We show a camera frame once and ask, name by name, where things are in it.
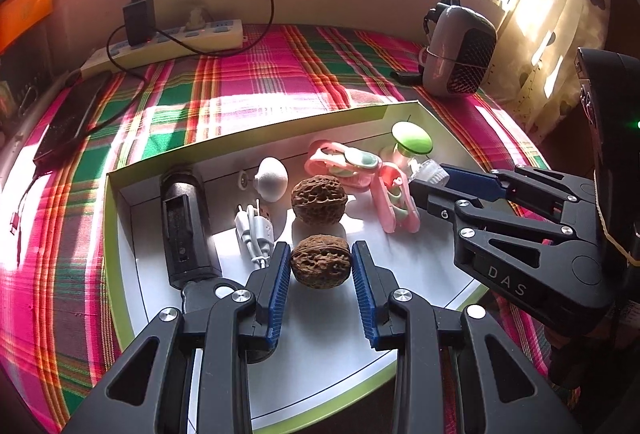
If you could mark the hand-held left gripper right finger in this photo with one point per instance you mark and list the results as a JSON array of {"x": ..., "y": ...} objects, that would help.
[{"x": 365, "y": 294}]

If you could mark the green-topped white stamp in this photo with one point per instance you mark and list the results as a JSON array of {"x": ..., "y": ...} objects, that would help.
[{"x": 412, "y": 137}]

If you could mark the black charger adapter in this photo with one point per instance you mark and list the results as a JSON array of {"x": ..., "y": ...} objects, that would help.
[{"x": 140, "y": 22}]

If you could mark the small white ribbed-cap bottle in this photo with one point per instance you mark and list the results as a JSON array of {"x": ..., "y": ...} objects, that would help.
[{"x": 432, "y": 172}]

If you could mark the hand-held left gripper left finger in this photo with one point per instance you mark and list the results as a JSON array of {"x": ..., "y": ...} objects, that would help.
[{"x": 280, "y": 294}]

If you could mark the brown walnut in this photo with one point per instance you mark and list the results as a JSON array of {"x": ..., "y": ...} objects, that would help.
[
  {"x": 319, "y": 201},
  {"x": 320, "y": 261}
]

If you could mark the green cardboard box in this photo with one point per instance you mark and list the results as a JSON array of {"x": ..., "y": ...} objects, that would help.
[{"x": 325, "y": 364}]

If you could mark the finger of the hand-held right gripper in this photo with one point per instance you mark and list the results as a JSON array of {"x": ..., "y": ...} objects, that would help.
[
  {"x": 475, "y": 181},
  {"x": 435, "y": 196}
]

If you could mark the black rectangular device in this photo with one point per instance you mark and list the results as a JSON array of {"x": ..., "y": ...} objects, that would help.
[{"x": 185, "y": 224}]

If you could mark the pink green plaid tablecloth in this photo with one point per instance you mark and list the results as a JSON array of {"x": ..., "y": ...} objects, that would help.
[{"x": 75, "y": 289}]

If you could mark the black phone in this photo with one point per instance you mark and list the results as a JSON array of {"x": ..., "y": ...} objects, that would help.
[{"x": 70, "y": 114}]

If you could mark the white power strip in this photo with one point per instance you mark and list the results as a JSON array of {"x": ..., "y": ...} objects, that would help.
[{"x": 210, "y": 34}]

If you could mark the small beige heater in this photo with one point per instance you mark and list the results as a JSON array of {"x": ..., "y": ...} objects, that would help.
[{"x": 460, "y": 54}]

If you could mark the spotted cream curtain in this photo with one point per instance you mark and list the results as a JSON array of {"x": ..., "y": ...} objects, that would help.
[{"x": 550, "y": 14}]

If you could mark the white mushroom-shaped knob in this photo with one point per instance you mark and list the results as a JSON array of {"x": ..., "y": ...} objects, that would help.
[{"x": 272, "y": 179}]

